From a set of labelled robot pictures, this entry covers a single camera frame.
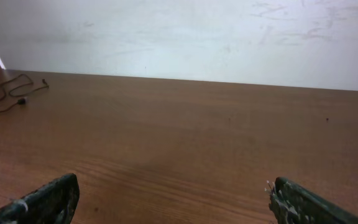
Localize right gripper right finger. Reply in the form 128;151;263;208
265;177;358;224

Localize black usb cable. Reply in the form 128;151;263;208
0;96;27;116

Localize black cable loops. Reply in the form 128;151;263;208
0;65;50;110

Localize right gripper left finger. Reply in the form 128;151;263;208
0;173;80;224

